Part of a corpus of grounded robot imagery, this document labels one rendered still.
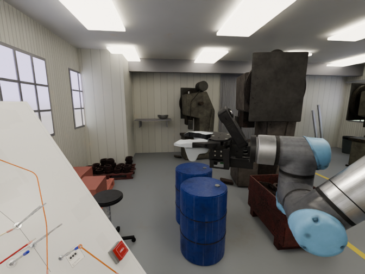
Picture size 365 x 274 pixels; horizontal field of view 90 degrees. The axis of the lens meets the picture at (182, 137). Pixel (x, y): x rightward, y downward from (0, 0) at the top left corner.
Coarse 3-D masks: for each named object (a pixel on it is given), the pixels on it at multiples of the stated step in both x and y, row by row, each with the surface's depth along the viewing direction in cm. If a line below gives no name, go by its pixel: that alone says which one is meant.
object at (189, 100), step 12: (204, 84) 522; (180, 96) 584; (192, 96) 516; (204, 96) 524; (180, 108) 578; (192, 108) 522; (204, 108) 530; (192, 120) 542; (204, 120) 537; (180, 156) 576; (204, 156) 557
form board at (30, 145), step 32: (0, 128) 65; (32, 128) 74; (0, 160) 59; (32, 160) 67; (64, 160) 77; (0, 192) 55; (32, 192) 61; (64, 192) 70; (0, 224) 51; (32, 224) 57; (64, 224) 64; (96, 224) 73; (0, 256) 48; (32, 256) 52; (96, 256) 66; (128, 256) 76
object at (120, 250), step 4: (120, 244) 72; (116, 248) 70; (120, 248) 71; (124, 248) 73; (116, 252) 69; (120, 252) 70; (124, 252) 72; (116, 256) 69; (120, 256) 69; (120, 260) 69
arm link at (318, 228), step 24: (360, 168) 30; (288, 192) 40; (312, 192) 34; (336, 192) 30; (360, 192) 28; (288, 216) 35; (312, 216) 30; (336, 216) 30; (360, 216) 29; (312, 240) 30; (336, 240) 29
